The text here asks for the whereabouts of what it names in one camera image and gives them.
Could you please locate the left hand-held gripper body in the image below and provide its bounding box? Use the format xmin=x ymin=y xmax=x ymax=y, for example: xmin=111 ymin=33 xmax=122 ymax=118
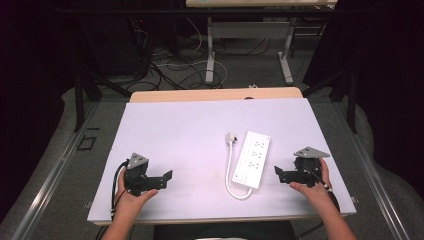
xmin=124 ymin=152 xmax=152 ymax=197

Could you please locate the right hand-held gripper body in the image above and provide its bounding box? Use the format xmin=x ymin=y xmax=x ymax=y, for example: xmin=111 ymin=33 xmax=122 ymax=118
xmin=292 ymin=146 xmax=331 ymax=188

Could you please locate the person's right hand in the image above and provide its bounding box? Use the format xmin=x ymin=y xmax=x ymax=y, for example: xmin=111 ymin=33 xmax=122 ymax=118
xmin=288 ymin=157 xmax=333 ymax=209

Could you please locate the person's left hand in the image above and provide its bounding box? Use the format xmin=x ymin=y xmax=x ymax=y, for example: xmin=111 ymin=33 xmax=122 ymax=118
xmin=114 ymin=167 xmax=160 ymax=218

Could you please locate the white table mat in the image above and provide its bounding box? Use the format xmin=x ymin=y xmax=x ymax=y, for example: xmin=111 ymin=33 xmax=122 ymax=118
xmin=86 ymin=97 xmax=357 ymax=223

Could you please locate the white power strip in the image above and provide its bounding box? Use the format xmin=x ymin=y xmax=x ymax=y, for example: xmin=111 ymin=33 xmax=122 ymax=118
xmin=231 ymin=130 xmax=272 ymax=191

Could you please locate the person's dark clothing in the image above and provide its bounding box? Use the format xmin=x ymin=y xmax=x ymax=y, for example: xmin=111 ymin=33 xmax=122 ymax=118
xmin=152 ymin=220 xmax=297 ymax=240

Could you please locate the black metal stand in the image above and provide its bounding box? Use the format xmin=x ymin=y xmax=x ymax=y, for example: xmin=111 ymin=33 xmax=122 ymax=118
xmin=73 ymin=56 xmax=133 ymax=133
xmin=302 ymin=64 xmax=360 ymax=135

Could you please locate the wooden table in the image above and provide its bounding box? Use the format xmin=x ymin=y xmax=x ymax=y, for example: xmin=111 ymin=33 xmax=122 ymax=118
xmin=92 ymin=86 xmax=351 ymax=227

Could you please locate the dark equipment cabinet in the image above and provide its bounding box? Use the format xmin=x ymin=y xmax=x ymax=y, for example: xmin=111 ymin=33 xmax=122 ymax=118
xmin=78 ymin=11 xmax=153 ymax=79

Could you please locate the white desk with metal legs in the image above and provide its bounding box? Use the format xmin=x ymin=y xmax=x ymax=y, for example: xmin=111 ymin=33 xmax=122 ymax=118
xmin=185 ymin=0 xmax=339 ymax=86

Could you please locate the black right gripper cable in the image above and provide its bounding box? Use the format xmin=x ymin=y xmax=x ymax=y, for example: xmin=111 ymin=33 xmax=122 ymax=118
xmin=302 ymin=164 xmax=335 ymax=194

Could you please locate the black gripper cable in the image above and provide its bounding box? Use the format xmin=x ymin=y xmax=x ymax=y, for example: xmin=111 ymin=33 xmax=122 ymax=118
xmin=302 ymin=164 xmax=335 ymax=194
xmin=110 ymin=159 xmax=130 ymax=222

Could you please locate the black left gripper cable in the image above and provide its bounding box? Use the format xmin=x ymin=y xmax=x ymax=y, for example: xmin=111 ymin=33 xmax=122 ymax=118
xmin=110 ymin=159 xmax=130 ymax=222

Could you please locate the black floor socket frame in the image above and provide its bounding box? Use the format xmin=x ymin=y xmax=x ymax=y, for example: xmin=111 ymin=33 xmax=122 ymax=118
xmin=76 ymin=135 xmax=98 ymax=152

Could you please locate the white power cable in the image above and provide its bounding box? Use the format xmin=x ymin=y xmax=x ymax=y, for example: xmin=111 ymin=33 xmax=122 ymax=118
xmin=224 ymin=142 xmax=255 ymax=201

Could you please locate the aluminium floor rail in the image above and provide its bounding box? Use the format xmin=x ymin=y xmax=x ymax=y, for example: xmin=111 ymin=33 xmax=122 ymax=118
xmin=332 ymin=99 xmax=412 ymax=240
xmin=10 ymin=100 xmax=102 ymax=240

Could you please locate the tangle of black floor cables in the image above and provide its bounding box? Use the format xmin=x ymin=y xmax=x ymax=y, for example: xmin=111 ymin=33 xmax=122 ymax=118
xmin=126 ymin=16 xmax=208 ymax=92

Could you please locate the white floor cable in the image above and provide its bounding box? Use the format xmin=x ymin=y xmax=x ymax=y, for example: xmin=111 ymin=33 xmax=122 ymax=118
xmin=155 ymin=59 xmax=229 ymax=90

